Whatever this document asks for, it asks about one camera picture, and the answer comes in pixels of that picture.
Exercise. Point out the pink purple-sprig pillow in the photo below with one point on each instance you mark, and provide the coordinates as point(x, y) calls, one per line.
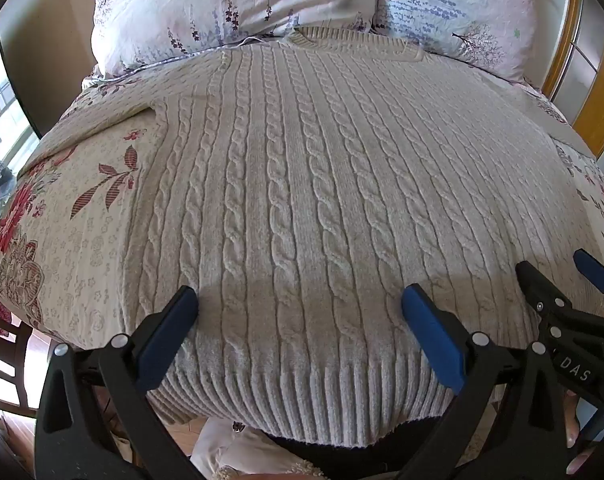
point(182, 0)

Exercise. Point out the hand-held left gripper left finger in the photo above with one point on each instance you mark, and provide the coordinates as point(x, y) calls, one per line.
point(168, 340)

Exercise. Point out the window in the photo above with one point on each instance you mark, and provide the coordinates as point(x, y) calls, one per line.
point(2, 105)

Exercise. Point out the white fluffy garment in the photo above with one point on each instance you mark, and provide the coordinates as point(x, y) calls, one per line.
point(222, 445)

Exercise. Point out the person's right hand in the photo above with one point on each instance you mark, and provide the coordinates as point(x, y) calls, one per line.
point(574, 435)

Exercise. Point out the floral bedsheet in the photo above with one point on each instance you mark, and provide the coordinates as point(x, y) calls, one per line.
point(67, 240)

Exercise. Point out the wooden framed wardrobe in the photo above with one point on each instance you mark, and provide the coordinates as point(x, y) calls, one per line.
point(564, 60)

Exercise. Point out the pale blue-flower pillow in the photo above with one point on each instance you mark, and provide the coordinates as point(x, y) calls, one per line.
point(457, 5)

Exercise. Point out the black garment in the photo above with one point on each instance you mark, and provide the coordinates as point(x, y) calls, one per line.
point(357, 455)

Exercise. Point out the dark wooden chair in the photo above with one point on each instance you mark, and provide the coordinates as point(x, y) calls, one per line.
point(12, 350)

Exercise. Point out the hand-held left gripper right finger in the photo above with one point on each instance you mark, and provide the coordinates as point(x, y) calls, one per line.
point(432, 340)

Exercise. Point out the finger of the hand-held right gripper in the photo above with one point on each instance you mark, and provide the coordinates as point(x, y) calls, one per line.
point(534, 282)
point(593, 269)

